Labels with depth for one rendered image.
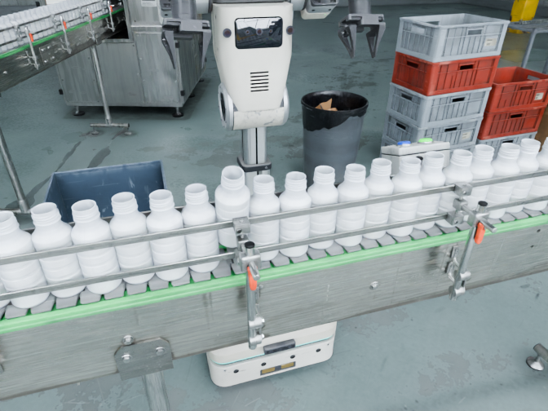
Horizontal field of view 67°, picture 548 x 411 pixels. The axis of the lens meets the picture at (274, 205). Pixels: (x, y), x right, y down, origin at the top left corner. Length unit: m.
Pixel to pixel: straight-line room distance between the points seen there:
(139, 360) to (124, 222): 0.29
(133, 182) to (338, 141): 1.73
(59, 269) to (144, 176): 0.65
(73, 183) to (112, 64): 3.22
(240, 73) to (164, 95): 3.17
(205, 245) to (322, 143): 2.15
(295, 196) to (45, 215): 0.40
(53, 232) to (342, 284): 0.54
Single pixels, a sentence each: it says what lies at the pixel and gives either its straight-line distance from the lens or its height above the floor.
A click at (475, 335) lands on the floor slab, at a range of 2.21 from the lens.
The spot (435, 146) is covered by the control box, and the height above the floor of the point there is 1.12.
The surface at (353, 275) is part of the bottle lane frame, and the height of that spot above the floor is 0.95.
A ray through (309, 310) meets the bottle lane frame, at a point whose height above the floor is 0.87.
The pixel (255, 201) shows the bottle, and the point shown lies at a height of 1.13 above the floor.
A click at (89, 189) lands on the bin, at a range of 1.39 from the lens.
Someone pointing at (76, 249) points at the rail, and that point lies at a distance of 0.73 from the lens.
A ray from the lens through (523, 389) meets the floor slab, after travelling 2.10.
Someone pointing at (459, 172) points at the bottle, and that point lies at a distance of 0.92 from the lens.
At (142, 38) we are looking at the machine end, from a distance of 4.38.
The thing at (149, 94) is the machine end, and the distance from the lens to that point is 4.50.
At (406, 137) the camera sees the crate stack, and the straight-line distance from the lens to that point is 3.27.
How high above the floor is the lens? 1.51
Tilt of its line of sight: 32 degrees down
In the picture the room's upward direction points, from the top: 1 degrees clockwise
